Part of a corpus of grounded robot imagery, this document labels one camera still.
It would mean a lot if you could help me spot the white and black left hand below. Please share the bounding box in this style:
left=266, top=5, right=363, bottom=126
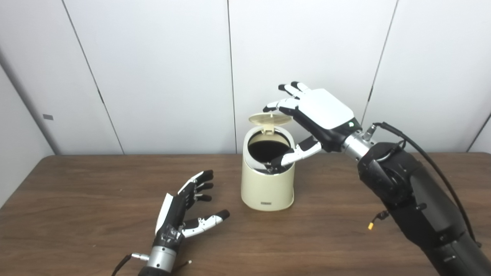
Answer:
left=153, top=170, right=231, bottom=250

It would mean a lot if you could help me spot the white and black right hand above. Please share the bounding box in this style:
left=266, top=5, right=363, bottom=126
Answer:
left=263, top=81, right=362, bottom=169

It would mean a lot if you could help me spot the cream round bin lid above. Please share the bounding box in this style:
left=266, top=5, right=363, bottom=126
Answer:
left=248, top=112, right=293, bottom=135

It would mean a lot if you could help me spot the cream-colored bin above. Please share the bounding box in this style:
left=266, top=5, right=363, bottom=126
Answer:
left=241, top=126, right=296, bottom=212

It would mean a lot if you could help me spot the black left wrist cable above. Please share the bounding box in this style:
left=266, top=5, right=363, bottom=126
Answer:
left=111, top=252, right=149, bottom=276

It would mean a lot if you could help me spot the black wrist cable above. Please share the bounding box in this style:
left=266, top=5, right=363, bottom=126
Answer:
left=364, top=122, right=482, bottom=248
left=111, top=252, right=149, bottom=276

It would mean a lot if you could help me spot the thin yellow-tipped black wire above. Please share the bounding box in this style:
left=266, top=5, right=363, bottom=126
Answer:
left=367, top=210, right=390, bottom=230

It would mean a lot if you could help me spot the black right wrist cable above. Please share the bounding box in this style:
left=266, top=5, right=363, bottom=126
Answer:
left=364, top=122, right=482, bottom=248

